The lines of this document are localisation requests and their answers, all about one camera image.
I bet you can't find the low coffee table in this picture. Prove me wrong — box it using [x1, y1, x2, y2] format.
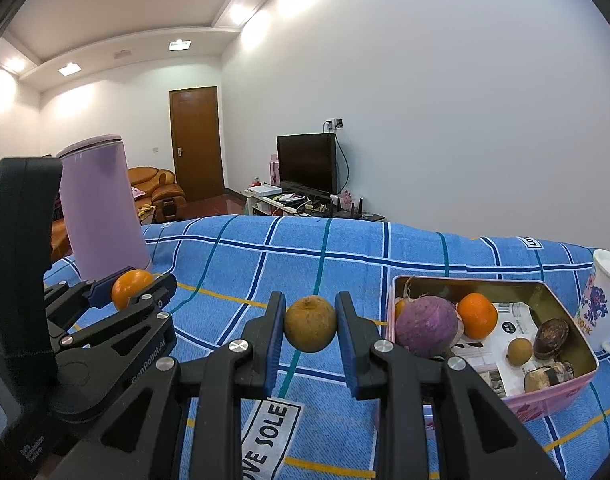
[136, 202, 161, 226]

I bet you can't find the blue plaid blanket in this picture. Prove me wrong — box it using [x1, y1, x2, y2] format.
[35, 214, 610, 480]

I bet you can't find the black television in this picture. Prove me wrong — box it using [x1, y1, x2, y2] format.
[276, 133, 338, 197]

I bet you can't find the round purple radish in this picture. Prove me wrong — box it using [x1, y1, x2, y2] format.
[395, 276, 466, 359]

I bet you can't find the large orange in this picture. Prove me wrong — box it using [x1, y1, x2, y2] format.
[457, 292, 499, 340]

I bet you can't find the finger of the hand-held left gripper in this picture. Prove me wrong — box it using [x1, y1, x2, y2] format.
[42, 275, 118, 321]
[59, 273, 179, 404]

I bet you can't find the black router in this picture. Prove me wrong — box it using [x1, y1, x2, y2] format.
[330, 195, 371, 218]

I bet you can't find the black power cable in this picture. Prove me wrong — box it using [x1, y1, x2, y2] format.
[335, 129, 351, 193]

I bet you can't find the brown leather armchair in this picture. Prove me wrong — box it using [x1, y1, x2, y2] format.
[128, 166, 188, 221]

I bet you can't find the pink tin box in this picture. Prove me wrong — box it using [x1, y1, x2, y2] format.
[384, 275, 600, 423]

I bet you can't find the medium orange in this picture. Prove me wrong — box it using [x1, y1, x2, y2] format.
[111, 269, 156, 311]

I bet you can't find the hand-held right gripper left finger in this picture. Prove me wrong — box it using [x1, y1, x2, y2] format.
[50, 291, 287, 480]

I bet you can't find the white television stand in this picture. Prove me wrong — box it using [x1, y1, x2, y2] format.
[242, 187, 386, 223]

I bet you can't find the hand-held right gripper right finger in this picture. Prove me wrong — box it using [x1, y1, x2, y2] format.
[334, 291, 568, 480]

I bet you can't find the printed paper sheet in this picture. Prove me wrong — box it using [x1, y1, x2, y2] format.
[455, 301, 548, 401]

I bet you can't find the purple electric kettle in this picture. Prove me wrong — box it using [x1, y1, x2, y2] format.
[55, 134, 152, 281]

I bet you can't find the white printed mug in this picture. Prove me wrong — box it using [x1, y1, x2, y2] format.
[575, 249, 610, 356]

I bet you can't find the brown wooden door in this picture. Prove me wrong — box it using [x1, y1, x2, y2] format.
[169, 86, 226, 204]

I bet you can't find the brown longan fruit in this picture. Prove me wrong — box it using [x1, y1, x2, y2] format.
[284, 296, 338, 353]
[506, 337, 532, 365]

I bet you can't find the brown leather sofa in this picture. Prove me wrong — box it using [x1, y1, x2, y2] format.
[49, 217, 72, 263]

